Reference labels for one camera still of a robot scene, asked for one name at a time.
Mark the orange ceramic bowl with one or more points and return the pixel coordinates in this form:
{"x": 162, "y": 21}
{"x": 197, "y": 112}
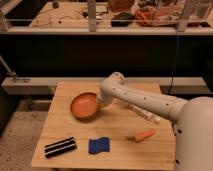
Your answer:
{"x": 84, "y": 107}

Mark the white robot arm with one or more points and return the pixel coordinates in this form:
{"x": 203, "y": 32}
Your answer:
{"x": 193, "y": 119}

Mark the white tube bottle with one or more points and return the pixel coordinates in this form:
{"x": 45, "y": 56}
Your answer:
{"x": 145, "y": 114}

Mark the blue sponge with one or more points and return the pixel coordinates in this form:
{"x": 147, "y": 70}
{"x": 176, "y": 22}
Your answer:
{"x": 99, "y": 145}

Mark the orange toy carrot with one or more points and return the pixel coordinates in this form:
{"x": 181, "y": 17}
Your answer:
{"x": 139, "y": 137}

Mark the black object on shelf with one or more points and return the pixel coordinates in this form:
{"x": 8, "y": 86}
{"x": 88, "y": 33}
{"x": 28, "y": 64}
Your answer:
{"x": 122, "y": 19}

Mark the black white striped block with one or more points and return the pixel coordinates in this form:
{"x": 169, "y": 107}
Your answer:
{"x": 60, "y": 147}

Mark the orange box on shelf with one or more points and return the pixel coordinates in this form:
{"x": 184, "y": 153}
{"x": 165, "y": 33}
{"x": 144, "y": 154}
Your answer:
{"x": 151, "y": 18}

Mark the grey metal clamp rod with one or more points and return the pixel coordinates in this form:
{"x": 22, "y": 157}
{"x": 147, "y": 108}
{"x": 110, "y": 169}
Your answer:
{"x": 12, "y": 74}

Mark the grey metal bench rail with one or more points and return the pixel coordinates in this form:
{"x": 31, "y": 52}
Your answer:
{"x": 47, "y": 85}

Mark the white vertical post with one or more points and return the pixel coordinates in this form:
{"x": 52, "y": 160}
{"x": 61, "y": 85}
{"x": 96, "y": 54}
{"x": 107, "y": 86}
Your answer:
{"x": 91, "y": 15}

